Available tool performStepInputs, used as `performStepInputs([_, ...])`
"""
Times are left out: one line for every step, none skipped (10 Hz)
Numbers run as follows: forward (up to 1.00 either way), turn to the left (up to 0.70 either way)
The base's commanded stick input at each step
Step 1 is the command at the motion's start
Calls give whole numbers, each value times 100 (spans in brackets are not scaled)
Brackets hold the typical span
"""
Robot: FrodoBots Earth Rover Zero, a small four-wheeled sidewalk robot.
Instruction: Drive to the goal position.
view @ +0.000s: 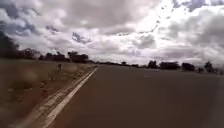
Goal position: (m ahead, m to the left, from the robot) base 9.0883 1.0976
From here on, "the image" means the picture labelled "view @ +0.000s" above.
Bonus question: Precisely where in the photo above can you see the white painted edge line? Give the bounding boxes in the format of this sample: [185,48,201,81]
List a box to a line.
[42,66,99,128]

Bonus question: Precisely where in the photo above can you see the row of dark trees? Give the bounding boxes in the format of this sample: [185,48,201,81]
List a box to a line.
[0,30,224,76]

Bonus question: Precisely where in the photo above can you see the grey asphalt road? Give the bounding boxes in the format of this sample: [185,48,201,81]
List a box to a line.
[49,64,224,128]

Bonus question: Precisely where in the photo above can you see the brown dirt verge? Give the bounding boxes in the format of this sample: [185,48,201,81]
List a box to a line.
[0,59,98,128]

